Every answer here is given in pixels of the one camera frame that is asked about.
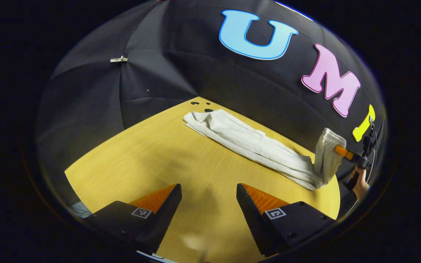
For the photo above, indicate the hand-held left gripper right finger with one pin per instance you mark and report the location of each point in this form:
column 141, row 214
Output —
column 252, row 219

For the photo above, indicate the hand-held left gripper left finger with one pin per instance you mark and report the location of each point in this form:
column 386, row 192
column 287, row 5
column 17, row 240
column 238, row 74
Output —
column 165, row 215

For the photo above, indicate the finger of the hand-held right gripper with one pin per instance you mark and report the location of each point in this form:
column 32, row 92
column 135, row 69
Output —
column 343, row 152

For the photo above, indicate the white jeans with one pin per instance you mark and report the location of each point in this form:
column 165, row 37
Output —
column 250, row 142

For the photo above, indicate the black backdrop cloth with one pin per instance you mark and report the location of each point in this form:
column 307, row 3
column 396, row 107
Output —
column 181, row 65

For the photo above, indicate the small metal clip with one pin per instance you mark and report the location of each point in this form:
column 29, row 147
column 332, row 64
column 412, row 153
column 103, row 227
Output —
column 119, row 59

